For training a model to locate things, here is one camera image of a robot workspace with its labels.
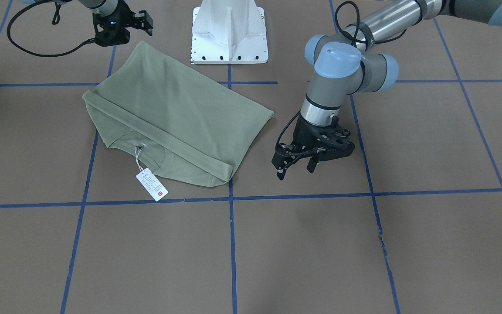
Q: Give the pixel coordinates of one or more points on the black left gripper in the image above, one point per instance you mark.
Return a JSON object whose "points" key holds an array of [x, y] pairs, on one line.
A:
{"points": [[302, 136]]}

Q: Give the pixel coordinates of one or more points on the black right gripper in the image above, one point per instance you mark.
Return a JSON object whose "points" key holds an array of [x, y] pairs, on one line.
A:
{"points": [[122, 16]]}

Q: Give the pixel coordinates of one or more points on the olive green long-sleeve shirt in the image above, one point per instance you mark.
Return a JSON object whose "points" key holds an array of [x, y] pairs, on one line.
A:
{"points": [[180, 124]]}

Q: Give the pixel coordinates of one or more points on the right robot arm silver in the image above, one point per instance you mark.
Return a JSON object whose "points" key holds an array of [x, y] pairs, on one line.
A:
{"points": [[90, 4]]}

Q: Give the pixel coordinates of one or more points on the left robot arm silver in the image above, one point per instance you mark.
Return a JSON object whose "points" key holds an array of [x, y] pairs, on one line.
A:
{"points": [[343, 66]]}

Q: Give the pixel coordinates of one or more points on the white shirt price tag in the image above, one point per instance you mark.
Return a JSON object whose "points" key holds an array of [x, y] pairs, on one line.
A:
{"points": [[151, 184]]}

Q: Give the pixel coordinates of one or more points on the white central pedestal base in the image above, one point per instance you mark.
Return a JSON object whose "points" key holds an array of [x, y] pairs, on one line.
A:
{"points": [[229, 32]]}

